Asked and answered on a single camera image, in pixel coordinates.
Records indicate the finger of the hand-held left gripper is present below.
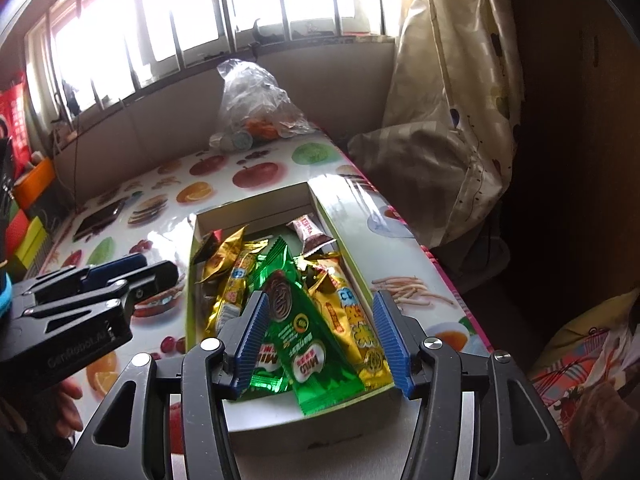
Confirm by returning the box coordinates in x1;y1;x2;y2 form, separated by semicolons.
25;252;149;294
22;259;180;331

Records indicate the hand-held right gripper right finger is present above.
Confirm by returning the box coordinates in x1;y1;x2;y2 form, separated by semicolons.
372;290;581;480

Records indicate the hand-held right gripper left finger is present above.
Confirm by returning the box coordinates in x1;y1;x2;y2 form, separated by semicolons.
75;290;273;480

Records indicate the green chocolate wafer packet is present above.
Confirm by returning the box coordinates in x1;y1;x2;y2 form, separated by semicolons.
235;340;296;401
257;237;366;416

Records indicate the wide gold snack packet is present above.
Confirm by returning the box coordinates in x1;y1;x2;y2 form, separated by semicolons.
305;255;396;391

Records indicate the long gold snack packet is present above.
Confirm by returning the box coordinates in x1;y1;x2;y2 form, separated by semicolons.
202;240;271;341

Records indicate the green cardboard box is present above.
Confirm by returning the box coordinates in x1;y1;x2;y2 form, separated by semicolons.
185;180;401;453

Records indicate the red and white snack packet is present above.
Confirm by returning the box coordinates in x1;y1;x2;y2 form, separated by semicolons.
287;215;341;256

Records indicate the person's left hand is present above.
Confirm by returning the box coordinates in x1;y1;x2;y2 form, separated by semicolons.
49;375;85;442

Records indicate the black phone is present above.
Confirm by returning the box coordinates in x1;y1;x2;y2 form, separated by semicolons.
71;199;130;242

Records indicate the yellow-green box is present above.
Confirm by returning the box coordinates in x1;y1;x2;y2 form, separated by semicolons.
15;217;48;266

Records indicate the food print tablecloth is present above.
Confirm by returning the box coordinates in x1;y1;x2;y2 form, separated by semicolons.
30;130;496;480

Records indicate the orange box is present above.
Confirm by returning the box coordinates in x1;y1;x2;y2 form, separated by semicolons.
12;157;56;208

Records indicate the red poster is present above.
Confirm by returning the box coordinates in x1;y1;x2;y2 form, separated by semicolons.
0;80;28;171

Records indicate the yellow pillow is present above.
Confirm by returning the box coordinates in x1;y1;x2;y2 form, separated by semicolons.
542;290;640;361

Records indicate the colourful plaid blanket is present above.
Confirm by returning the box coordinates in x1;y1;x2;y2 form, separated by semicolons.
530;325;640;480

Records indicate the clear plastic bag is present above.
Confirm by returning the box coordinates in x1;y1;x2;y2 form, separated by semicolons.
210;58;316;153

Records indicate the cream patterned curtain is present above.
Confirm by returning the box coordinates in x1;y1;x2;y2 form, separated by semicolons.
347;0;526;281

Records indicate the metal window grille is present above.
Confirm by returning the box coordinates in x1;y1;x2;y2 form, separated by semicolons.
25;0;401;121

